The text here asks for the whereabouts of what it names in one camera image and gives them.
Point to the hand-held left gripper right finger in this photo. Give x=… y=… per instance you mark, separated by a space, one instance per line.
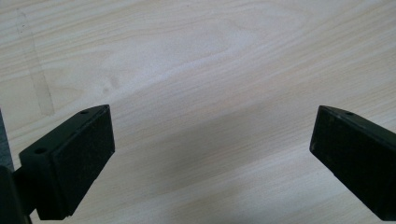
x=358 y=155

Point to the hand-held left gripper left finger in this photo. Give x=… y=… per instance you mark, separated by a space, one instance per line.
x=71 y=165

